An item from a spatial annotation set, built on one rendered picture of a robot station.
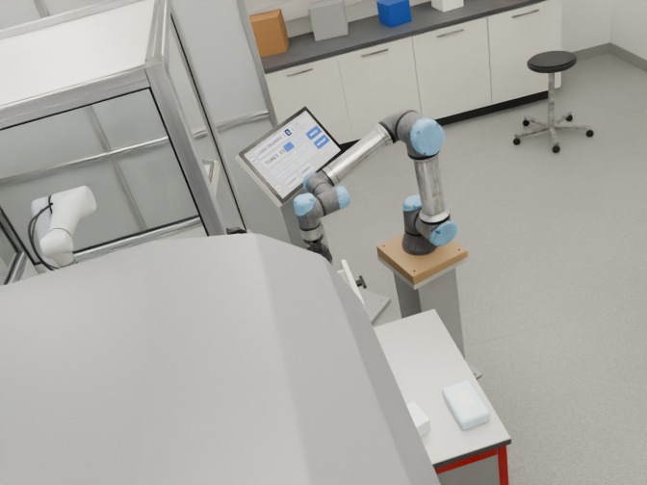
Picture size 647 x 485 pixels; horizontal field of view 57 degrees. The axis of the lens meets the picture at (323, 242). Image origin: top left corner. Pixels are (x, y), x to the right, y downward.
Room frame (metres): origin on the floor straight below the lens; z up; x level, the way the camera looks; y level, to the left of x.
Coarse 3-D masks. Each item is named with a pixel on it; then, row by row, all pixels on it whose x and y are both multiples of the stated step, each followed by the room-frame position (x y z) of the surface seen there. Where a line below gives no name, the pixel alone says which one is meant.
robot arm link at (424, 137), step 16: (416, 112) 1.94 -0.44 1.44; (400, 128) 1.91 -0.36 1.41; (416, 128) 1.83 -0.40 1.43; (432, 128) 1.82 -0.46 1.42; (416, 144) 1.81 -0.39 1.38; (432, 144) 1.81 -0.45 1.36; (416, 160) 1.84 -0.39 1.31; (432, 160) 1.84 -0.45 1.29; (416, 176) 1.89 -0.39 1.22; (432, 176) 1.84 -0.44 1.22; (432, 192) 1.84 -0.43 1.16; (432, 208) 1.85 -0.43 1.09; (448, 208) 1.89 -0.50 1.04; (416, 224) 1.93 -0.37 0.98; (432, 224) 1.84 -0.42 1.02; (448, 224) 1.83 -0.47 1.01; (432, 240) 1.83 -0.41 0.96; (448, 240) 1.84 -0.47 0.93
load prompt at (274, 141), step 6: (288, 126) 2.76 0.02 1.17; (294, 126) 2.77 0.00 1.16; (282, 132) 2.72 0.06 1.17; (288, 132) 2.73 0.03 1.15; (294, 132) 2.74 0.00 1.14; (276, 138) 2.68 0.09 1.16; (282, 138) 2.69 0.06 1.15; (288, 138) 2.70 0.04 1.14; (264, 144) 2.62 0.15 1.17; (270, 144) 2.63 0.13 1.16; (276, 144) 2.65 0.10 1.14; (258, 150) 2.58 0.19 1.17; (264, 150) 2.59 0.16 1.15; (270, 150) 2.61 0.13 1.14; (258, 156) 2.56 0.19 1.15; (264, 156) 2.57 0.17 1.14
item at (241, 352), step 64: (128, 256) 0.89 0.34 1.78; (192, 256) 0.87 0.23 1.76; (256, 256) 0.86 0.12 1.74; (320, 256) 0.94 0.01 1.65; (0, 320) 0.80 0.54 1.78; (64, 320) 0.75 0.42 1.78; (128, 320) 0.71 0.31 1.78; (192, 320) 0.69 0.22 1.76; (256, 320) 0.68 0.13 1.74; (320, 320) 0.72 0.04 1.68; (0, 384) 0.64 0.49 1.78; (64, 384) 0.61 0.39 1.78; (128, 384) 0.58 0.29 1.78; (192, 384) 0.56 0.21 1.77; (256, 384) 0.55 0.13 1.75; (320, 384) 0.56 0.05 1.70; (384, 384) 0.64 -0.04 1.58; (0, 448) 0.52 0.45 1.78; (64, 448) 0.50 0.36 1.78; (128, 448) 0.47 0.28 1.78; (192, 448) 0.46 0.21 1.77; (256, 448) 0.45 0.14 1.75; (320, 448) 0.45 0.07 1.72; (384, 448) 0.47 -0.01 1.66
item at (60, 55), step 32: (32, 32) 2.19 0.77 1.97; (64, 32) 2.03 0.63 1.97; (96, 32) 1.90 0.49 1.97; (128, 32) 1.78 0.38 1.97; (0, 64) 1.79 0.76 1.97; (32, 64) 1.68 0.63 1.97; (64, 64) 1.59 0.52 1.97; (96, 64) 1.50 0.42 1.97; (128, 64) 1.42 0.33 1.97; (0, 96) 1.44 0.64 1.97
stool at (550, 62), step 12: (540, 60) 4.10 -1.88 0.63; (552, 60) 4.04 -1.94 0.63; (564, 60) 3.98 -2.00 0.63; (576, 60) 3.97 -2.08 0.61; (540, 72) 3.98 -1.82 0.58; (552, 72) 3.93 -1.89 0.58; (552, 84) 4.05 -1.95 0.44; (552, 96) 4.05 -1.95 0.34; (552, 108) 4.05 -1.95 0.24; (528, 120) 4.30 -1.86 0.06; (540, 120) 4.20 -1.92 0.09; (552, 120) 4.05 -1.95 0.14; (528, 132) 4.07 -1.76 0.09; (552, 132) 3.97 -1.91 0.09; (588, 132) 3.90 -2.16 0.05; (516, 144) 4.06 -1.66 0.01
